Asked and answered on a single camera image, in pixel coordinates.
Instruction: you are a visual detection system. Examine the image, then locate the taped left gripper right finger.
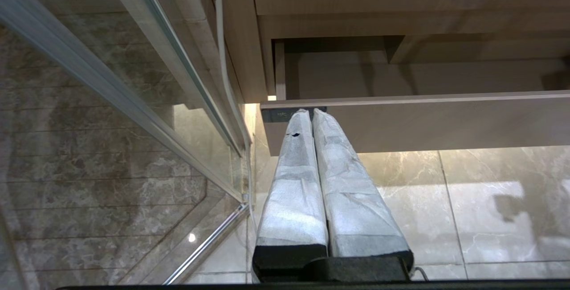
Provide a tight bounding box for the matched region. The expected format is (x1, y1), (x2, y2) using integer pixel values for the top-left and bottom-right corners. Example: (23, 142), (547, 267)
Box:
(313, 109), (415, 278)

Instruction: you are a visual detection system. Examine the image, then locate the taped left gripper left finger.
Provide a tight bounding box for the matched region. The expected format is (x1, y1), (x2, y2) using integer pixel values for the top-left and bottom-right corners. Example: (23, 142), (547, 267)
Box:
(252, 110), (329, 282)

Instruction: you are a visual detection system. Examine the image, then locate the light wooden vanity drawer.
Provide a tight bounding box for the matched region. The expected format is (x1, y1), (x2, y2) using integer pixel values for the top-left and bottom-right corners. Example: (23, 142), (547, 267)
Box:
(260, 36), (570, 157)

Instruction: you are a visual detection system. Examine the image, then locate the green label sign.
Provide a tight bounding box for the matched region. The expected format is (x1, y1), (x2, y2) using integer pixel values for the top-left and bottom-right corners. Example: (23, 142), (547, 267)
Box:
(261, 107), (328, 124)

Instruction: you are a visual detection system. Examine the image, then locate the clear glass shower panel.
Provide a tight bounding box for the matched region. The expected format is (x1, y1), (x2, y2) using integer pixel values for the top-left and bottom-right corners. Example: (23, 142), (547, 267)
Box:
(0, 0), (252, 290)

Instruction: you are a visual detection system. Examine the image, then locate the aluminium glass door bar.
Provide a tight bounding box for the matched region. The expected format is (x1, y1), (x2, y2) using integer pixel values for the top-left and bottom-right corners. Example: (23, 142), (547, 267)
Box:
(0, 0), (244, 202)

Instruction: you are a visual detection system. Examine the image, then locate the chrome floor rail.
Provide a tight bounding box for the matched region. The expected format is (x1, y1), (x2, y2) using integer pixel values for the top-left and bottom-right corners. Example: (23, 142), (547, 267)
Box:
(163, 203), (250, 285)

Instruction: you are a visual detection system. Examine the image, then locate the aluminium shower track rail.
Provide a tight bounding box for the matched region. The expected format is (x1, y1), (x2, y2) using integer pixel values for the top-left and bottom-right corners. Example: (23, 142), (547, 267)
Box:
(98, 0), (253, 157)

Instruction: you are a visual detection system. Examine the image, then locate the thin white cable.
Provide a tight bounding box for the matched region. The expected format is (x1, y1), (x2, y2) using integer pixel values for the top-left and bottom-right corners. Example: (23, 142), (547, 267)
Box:
(208, 0), (259, 237)

